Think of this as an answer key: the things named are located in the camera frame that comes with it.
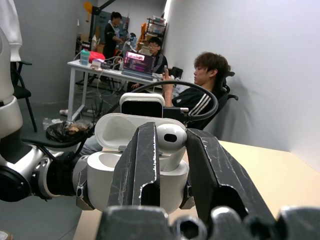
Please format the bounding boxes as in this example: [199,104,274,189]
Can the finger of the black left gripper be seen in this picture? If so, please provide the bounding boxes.
[179,185,196,210]
[75,172,97,211]

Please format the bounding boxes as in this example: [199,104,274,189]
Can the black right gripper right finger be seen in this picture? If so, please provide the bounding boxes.
[185,128,277,226]

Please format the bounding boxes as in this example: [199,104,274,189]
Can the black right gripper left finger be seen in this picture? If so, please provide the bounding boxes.
[107,121,161,208]

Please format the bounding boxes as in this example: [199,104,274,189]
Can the white earbud charging case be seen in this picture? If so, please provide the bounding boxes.
[86,112,190,216]

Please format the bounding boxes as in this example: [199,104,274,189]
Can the white earbud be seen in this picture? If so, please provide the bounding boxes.
[156,123,188,174]

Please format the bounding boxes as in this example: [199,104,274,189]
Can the open laptop with purple screen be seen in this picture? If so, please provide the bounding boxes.
[121,50,157,81]

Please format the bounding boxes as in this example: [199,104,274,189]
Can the seated person in striped jacket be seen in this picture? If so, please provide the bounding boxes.
[79,51,232,157]

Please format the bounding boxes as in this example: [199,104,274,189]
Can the seated person with glasses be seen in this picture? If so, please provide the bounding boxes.
[130,36,169,91]

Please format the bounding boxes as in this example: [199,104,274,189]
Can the small pink white box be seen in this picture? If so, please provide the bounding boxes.
[90,58,106,70]

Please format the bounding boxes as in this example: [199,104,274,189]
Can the black trash bag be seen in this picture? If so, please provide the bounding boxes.
[45,119,91,144]

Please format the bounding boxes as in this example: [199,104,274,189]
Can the red bag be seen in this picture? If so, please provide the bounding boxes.
[88,50,106,63]

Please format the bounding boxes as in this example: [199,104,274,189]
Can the black office chair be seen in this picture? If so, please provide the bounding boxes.
[199,71,240,131]

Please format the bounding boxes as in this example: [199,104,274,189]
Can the teal lidded container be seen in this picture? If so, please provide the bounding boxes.
[79,48,91,66]

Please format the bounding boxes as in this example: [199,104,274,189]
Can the standing person in black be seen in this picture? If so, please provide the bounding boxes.
[102,11,125,61]

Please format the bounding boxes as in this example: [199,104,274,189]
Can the white metal-legged table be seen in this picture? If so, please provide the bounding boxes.
[66,58,165,124]

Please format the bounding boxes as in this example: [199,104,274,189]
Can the clear plastic bag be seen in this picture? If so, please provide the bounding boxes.
[41,116,65,131]

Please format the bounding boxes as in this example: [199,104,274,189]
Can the black storage shelf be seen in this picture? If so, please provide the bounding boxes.
[145,15,168,44]

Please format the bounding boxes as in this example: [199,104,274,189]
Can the black stand with orange fittings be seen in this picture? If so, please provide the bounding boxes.
[83,0,121,45]

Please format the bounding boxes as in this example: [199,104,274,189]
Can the black folding chair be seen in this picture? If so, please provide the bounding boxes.
[10,60,39,133]

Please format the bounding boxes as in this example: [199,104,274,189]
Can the white robot torso shell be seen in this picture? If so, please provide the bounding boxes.
[0,0,24,63]

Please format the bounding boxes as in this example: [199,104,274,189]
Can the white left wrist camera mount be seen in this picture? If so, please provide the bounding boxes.
[119,92,166,118]

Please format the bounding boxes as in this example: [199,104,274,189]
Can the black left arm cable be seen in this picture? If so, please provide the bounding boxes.
[21,79,220,161]

